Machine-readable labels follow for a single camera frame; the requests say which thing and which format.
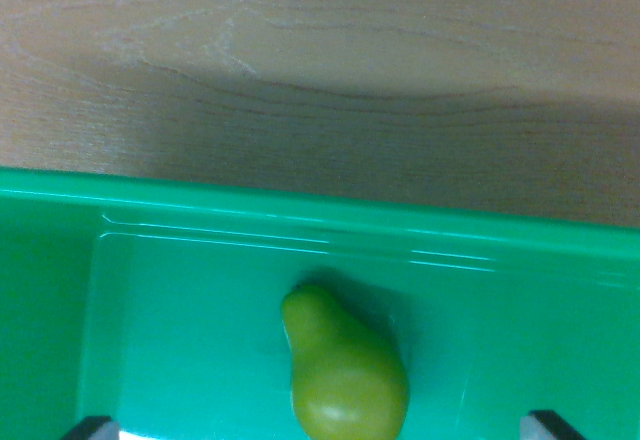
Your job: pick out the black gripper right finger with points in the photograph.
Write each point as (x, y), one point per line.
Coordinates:
(545, 427)

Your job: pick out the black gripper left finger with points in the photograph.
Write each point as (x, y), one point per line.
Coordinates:
(95, 429)

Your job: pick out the yellow-green plastic pear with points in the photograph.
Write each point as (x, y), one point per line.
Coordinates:
(340, 370)

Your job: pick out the green plastic bin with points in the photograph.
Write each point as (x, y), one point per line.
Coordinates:
(175, 310)

